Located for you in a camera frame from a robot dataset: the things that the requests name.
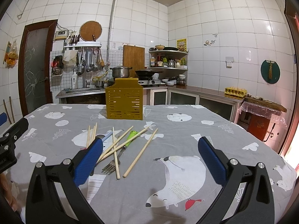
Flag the green handled metal fork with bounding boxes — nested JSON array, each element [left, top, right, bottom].
[[101, 142, 131, 175]]

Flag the steel kitchen sink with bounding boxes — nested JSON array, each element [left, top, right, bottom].
[[64, 88, 105, 94]]

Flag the kitchen counter cabinets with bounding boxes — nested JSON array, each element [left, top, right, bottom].
[[54, 85, 243, 123]]

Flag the white soap bottle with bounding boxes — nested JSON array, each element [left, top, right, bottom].
[[71, 71, 78, 90]]

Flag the dark wooden door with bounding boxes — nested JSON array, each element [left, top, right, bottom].
[[18, 19, 58, 116]]

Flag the grey polar bear tablecloth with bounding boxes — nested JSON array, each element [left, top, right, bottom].
[[7, 104, 296, 223]]

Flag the yellow plastic utensil holder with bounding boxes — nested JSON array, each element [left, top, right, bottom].
[[105, 78, 143, 120]]

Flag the hanging utensil rack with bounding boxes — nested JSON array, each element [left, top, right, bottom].
[[63, 41, 105, 75]]

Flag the steel cooking pot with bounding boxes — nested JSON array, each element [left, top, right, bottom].
[[110, 66, 132, 78]]

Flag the yellow egg tray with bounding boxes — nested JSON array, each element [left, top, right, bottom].
[[224, 87, 247, 98]]

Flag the steel gas stove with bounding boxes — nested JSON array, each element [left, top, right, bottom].
[[138, 79, 165, 87]]

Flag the round wooden cutting board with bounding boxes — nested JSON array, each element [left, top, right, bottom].
[[79, 21, 102, 41]]

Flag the black wok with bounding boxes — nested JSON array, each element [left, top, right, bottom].
[[135, 69, 163, 80]]

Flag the rectangular wooden cutting board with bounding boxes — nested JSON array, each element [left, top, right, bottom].
[[123, 45, 145, 77]]

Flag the orange bag on wall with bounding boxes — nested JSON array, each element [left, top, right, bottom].
[[4, 40, 19, 68]]

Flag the green round wall board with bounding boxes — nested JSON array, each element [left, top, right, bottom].
[[261, 60, 280, 84]]

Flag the white wall socket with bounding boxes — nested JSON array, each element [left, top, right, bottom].
[[226, 57, 234, 68]]

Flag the corner wall shelf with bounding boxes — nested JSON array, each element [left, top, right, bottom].
[[149, 45, 188, 71]]

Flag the yellow wall poster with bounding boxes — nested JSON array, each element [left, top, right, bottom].
[[176, 38, 187, 52]]

